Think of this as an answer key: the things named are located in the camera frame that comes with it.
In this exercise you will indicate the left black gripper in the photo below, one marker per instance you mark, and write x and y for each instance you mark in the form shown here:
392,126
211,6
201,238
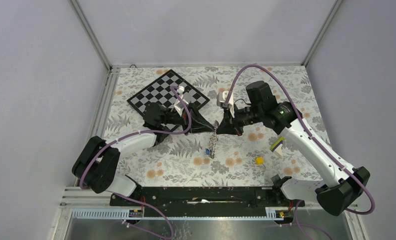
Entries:
198,123

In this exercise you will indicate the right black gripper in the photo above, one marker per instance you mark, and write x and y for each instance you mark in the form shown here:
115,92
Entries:
229,125

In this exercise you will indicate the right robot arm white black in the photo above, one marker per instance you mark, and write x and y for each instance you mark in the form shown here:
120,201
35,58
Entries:
341,182

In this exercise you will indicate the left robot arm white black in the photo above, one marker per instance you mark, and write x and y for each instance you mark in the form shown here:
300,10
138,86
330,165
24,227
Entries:
96,165

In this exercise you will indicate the yellow cube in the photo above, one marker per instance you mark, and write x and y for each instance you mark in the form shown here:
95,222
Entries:
259,160

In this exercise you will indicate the floral table mat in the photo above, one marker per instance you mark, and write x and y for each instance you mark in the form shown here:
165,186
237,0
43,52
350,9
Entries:
181,160

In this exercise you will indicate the black white chessboard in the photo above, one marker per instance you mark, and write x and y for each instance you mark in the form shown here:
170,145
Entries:
164,92

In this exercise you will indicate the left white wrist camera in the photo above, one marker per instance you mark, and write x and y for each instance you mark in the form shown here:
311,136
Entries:
184,97

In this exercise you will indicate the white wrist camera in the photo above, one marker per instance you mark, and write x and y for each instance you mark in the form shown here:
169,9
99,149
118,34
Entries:
225,101
184,97

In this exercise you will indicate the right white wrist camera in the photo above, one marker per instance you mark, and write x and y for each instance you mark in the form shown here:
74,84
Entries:
225,101

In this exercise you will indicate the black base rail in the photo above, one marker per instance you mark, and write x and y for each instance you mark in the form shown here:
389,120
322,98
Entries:
167,198

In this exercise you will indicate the white cable duct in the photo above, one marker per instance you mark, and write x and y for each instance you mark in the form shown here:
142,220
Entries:
201,213

